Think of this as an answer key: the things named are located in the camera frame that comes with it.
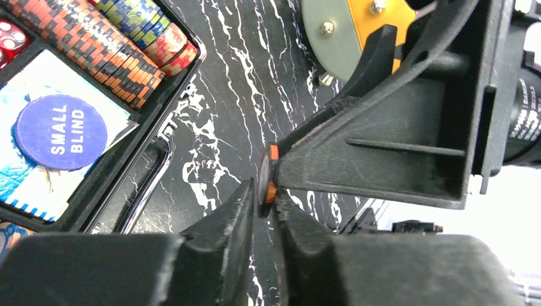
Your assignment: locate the white poker chip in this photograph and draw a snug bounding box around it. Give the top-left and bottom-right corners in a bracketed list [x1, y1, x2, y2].
[255, 142, 279, 219]

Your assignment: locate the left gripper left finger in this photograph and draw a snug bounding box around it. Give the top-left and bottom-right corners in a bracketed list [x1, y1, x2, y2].
[1, 180, 255, 305]

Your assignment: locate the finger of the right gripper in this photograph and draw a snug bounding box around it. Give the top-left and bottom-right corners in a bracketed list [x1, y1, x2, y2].
[335, 24, 397, 99]
[274, 1, 512, 210]

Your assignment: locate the blue playing card deck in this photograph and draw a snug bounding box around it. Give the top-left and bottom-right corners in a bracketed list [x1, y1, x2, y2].
[1, 50, 137, 222]

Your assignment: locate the purple green chip row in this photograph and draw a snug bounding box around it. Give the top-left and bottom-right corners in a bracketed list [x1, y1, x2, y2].
[91, 0, 199, 77]

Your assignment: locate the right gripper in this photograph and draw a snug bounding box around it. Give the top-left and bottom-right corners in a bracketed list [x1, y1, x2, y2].
[480, 1, 540, 194]

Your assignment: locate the blue blind button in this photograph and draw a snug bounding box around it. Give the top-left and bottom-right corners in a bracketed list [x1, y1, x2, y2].
[14, 94, 108, 171]

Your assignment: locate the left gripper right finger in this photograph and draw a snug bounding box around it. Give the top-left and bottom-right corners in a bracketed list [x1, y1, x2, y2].
[272, 191, 522, 305]

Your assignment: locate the brown chip row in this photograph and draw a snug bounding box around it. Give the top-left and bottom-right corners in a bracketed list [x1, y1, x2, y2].
[1, 0, 165, 109]

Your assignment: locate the black poker chip case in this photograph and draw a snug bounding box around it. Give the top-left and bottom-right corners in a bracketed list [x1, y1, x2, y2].
[1, 1, 206, 233]

